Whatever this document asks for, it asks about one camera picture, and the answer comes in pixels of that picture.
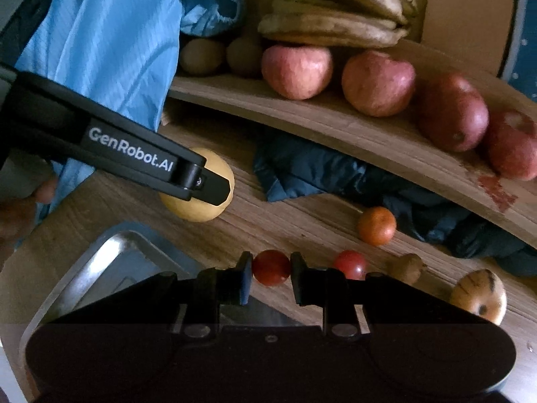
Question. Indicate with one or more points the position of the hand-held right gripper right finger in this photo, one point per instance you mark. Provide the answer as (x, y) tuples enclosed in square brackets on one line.
[(298, 279)]

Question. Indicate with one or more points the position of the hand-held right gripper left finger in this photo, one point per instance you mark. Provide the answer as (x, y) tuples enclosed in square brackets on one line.
[(245, 279)]

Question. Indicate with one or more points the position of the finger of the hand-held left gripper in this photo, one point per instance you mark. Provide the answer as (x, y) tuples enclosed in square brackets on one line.
[(205, 187)]

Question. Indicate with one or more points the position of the smooth yellow round fruit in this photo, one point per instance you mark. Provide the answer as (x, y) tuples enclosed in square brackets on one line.
[(197, 213)]

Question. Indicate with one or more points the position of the orange-red tomato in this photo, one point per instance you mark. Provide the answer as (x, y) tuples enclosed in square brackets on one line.
[(271, 268)]

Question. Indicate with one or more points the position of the orange tomato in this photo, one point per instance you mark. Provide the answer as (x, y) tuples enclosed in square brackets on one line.
[(376, 226)]

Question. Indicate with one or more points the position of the metal tray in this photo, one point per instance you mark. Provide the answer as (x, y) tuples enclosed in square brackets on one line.
[(126, 256)]

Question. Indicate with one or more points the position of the person's left hand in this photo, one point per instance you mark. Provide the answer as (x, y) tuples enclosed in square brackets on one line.
[(19, 218)]

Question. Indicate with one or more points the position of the small red tomato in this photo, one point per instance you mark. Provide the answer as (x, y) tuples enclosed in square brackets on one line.
[(350, 263)]

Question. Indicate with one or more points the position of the light blue garment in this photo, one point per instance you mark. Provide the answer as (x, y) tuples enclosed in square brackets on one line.
[(113, 50)]

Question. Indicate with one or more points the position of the small brown fruit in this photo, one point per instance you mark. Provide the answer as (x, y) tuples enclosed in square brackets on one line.
[(405, 268)]

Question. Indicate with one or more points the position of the dark blue cloth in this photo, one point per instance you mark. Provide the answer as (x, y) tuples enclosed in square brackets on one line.
[(314, 172)]

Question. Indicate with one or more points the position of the brown kiwi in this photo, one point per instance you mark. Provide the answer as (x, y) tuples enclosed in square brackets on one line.
[(201, 56), (245, 56)]

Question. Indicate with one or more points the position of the red apple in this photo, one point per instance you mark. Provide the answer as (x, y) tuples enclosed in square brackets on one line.
[(377, 84), (514, 147), (453, 113), (295, 71)]

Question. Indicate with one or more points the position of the wooden shelf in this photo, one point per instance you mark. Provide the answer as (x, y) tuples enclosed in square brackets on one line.
[(377, 142)]

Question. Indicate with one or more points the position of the blue plastic bag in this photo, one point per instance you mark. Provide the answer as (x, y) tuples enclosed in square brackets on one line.
[(209, 0)]

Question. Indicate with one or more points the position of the yellow spotted round fruit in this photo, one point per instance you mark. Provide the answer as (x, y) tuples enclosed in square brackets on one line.
[(478, 294)]

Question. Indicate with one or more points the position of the banana bunch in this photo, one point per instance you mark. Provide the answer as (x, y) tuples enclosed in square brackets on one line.
[(335, 8)]

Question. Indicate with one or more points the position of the pine wooden board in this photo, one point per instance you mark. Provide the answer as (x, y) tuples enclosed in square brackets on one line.
[(461, 8)]

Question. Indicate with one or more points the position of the blue white-dotted fabric wardrobe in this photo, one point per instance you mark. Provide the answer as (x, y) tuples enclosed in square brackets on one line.
[(524, 50)]

